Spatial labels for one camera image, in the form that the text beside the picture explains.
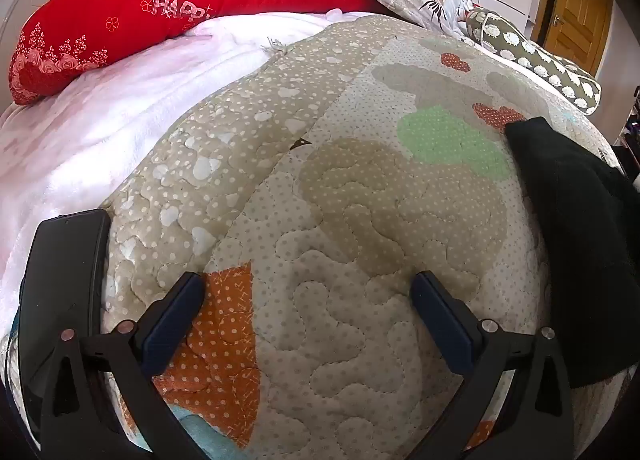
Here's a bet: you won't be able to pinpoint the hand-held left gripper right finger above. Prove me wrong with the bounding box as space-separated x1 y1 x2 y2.
410 270 576 460

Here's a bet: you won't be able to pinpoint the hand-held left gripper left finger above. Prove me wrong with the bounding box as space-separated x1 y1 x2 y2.
39 271 211 460

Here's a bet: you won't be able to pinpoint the black pants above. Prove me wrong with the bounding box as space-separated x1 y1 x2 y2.
504 116 640 389

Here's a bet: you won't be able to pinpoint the black power bank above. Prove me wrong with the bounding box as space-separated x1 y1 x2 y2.
17 209 112 441

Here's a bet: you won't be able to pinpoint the patchwork quilted bedspread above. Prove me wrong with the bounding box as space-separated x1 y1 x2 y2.
100 15 626 460

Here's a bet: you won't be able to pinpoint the pink fleece blanket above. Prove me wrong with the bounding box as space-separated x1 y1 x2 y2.
0 12 371 336

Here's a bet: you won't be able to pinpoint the olive patterned pillow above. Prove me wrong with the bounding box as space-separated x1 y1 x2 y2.
465 7 603 116

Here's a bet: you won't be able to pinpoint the red embroidered pillow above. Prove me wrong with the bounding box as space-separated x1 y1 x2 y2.
9 0 386 106

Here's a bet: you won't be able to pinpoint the wooden door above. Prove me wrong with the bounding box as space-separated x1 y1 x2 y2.
530 0 613 76

